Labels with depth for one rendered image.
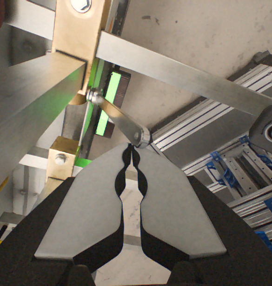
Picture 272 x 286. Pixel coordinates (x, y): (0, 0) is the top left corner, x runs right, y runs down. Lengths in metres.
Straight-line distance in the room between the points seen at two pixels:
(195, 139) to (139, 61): 0.90
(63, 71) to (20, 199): 0.74
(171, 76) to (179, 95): 0.95
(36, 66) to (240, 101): 0.26
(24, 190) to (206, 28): 1.14
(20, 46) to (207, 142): 0.98
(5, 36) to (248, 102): 0.51
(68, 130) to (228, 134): 0.92
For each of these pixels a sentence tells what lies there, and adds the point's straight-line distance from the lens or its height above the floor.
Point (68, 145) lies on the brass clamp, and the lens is 0.39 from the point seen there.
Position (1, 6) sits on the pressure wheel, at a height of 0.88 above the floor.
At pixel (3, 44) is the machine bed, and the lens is 0.54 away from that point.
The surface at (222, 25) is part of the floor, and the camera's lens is 1.21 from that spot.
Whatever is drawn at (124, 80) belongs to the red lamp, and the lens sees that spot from 0.42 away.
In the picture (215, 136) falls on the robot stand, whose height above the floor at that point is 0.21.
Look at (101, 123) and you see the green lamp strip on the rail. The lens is 0.47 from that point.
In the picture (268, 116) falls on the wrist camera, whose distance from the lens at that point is 0.23.
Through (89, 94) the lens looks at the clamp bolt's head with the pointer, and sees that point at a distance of 0.28.
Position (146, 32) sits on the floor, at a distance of 1.12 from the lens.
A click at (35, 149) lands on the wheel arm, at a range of 0.42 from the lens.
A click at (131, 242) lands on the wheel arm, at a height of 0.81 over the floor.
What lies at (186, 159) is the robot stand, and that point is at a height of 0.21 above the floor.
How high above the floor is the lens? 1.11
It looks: 58 degrees down
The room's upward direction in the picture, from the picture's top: 178 degrees clockwise
